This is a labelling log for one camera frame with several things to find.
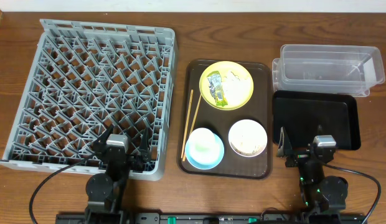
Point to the white cup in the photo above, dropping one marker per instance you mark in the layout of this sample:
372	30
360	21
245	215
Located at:
201	142

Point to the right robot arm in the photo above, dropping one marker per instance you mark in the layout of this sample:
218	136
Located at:
324	196

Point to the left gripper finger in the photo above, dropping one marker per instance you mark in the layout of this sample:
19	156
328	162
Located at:
144	145
100	143

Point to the right wooden chopstick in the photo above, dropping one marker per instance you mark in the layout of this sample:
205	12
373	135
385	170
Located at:
193	122

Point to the yellow plate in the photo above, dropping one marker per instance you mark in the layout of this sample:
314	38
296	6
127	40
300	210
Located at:
223	67

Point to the light blue bowl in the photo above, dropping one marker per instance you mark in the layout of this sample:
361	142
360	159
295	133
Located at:
208	159

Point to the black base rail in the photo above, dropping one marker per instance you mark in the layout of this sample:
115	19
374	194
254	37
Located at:
155	218

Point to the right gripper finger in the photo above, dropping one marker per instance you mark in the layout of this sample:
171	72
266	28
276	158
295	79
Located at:
319	130
284	147

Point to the left wooden chopstick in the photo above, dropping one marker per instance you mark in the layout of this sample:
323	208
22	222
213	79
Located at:
186	123

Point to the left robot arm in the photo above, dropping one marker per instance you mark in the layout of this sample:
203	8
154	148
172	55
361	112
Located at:
105	190

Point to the green snack wrapper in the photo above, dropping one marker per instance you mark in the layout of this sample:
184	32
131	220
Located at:
216	88

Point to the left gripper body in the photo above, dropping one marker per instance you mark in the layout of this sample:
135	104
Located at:
131	158

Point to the white pink bowl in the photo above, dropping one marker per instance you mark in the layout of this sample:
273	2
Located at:
247	138

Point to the clear plastic bin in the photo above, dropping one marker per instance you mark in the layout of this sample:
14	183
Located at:
337	69

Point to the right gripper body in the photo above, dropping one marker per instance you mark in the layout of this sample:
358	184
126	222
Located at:
302	157

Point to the wooden chopstick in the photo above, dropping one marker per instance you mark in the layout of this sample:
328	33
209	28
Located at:
186	123
193	122

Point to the grey dishwasher rack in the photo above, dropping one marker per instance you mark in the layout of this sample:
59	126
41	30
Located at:
86	77

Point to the black plastic bin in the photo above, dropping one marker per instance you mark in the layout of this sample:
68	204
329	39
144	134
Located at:
301	112

